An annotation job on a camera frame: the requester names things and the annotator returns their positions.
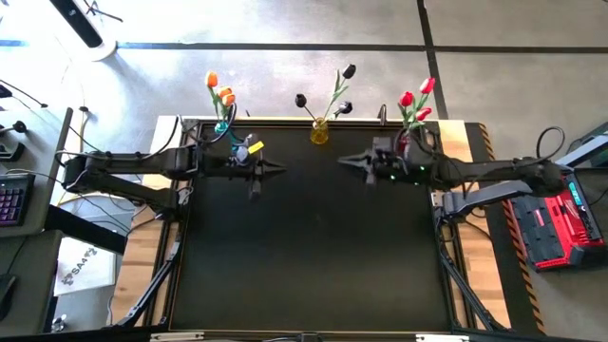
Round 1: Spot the black hazard-striped floor mat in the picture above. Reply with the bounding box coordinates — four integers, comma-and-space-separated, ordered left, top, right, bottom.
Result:
465, 121, 548, 336

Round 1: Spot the yellow floor cable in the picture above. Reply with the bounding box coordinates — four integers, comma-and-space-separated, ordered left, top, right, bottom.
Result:
56, 109, 127, 206

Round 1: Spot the black headset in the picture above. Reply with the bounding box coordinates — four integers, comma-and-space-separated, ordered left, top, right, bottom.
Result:
0, 120, 29, 162

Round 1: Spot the grey-blue cart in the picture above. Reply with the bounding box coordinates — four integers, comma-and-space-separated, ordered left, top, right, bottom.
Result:
553, 121, 608, 167

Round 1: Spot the grey desk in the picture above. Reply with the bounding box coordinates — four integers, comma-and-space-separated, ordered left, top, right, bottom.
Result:
0, 106, 74, 238

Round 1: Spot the orange artificial tulip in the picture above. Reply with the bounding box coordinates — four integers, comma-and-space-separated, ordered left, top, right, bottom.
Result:
217, 85, 234, 123
203, 70, 224, 124
220, 93, 238, 120

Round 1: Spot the red and black tool case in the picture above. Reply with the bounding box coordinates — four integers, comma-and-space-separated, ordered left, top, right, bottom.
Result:
505, 164, 608, 273

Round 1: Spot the black artificial tulip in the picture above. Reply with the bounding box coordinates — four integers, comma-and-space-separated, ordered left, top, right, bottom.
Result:
327, 100, 354, 123
322, 63, 357, 124
294, 93, 318, 124

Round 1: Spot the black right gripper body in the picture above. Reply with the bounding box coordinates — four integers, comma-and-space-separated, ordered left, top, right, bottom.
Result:
372, 136, 431, 186

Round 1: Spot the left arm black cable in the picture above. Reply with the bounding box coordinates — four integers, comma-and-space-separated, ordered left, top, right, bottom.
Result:
54, 103, 238, 165

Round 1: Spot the red artificial tulip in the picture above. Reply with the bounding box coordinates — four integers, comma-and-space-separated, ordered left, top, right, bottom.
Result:
408, 76, 437, 129
397, 90, 415, 132
408, 106, 434, 130

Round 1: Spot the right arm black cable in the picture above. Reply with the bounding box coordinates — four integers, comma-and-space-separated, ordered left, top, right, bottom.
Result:
434, 125, 566, 234

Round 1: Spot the red glass vase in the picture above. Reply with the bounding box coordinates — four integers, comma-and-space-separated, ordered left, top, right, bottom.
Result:
396, 127, 415, 153

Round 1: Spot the black desk foot bar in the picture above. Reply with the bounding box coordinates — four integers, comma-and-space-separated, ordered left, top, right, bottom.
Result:
44, 203, 128, 256

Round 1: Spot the keyboard with purple keys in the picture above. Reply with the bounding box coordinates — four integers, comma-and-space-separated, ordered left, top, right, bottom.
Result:
0, 173, 37, 228

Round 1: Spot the black diagonal frame strut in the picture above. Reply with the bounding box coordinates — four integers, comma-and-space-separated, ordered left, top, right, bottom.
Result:
115, 236, 185, 330
437, 246, 508, 333

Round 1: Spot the white stand with black pole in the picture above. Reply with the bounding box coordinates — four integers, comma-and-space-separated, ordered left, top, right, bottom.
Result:
48, 0, 119, 63

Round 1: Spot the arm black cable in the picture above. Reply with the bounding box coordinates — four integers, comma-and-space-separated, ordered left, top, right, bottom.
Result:
434, 125, 566, 234
54, 103, 238, 165

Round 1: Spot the white printed bag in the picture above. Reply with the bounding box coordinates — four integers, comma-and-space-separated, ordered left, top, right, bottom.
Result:
53, 236, 119, 297

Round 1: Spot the yellow glass vase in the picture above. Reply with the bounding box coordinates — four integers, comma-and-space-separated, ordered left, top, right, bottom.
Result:
310, 117, 330, 145

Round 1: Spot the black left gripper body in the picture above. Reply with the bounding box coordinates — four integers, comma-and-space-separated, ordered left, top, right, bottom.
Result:
197, 134, 267, 181

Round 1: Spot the white metal bracket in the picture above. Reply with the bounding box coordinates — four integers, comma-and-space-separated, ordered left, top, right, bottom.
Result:
149, 331, 205, 342
415, 333, 471, 342

